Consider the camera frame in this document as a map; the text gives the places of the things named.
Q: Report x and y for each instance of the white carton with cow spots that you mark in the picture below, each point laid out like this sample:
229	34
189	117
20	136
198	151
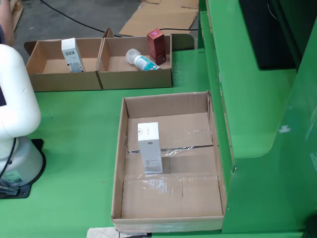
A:
73	57

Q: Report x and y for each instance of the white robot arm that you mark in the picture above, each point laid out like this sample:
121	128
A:
15	99

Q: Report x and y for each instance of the person's right forearm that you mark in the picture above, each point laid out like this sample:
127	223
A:
7	22

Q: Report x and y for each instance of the open brown cardboard box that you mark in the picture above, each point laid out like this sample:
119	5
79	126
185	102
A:
133	79
64	81

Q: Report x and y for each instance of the large shallow cardboard tray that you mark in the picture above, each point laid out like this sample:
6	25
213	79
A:
173	196

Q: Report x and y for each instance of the flattened cardboard sheet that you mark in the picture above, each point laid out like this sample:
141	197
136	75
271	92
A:
158	17

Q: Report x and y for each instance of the white d'Alba carton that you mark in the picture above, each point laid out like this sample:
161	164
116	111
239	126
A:
148	146

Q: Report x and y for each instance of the white bottle teal label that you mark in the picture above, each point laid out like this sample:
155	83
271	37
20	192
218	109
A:
143	62

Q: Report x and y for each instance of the dark red carton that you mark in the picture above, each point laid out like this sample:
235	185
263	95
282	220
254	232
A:
156	47

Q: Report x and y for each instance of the green metal corner plate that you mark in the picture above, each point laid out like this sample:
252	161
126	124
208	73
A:
182	42

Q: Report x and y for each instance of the green metal machine cabinet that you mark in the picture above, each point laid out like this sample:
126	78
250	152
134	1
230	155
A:
260	124

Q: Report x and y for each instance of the white paper scribbled lines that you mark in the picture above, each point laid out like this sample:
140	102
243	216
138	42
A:
101	233

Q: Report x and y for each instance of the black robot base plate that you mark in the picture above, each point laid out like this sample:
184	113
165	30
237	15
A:
37	178

